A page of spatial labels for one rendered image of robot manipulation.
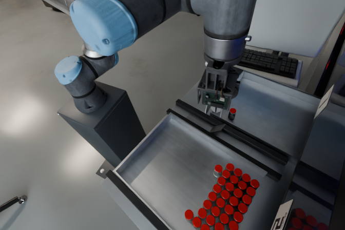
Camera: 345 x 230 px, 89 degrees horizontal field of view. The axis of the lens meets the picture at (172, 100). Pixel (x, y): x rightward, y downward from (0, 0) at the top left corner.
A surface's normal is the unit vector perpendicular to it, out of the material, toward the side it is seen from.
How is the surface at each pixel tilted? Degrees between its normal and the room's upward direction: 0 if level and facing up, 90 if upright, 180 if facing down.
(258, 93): 0
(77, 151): 0
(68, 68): 8
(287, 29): 90
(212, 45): 90
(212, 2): 90
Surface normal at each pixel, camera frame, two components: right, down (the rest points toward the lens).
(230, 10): -0.18, 0.77
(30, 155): -0.11, -0.64
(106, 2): 0.31, -0.26
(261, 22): -0.50, 0.70
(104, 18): 0.55, 0.03
